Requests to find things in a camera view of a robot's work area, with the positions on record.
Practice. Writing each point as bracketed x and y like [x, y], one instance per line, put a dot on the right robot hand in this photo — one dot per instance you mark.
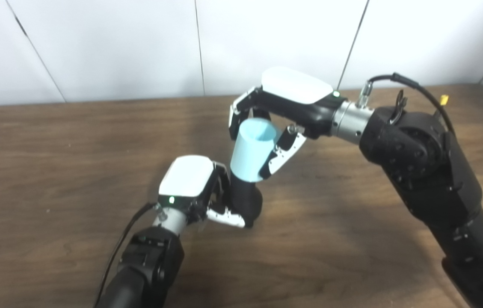
[297, 92]

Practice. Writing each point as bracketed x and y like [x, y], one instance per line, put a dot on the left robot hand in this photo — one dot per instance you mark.
[188, 177]

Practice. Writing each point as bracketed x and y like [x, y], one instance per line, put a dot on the black nozzle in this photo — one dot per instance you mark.
[247, 201]

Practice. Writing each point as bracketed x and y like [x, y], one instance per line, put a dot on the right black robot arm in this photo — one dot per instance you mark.
[429, 167]

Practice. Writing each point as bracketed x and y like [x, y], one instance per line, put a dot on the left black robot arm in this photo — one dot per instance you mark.
[147, 265]

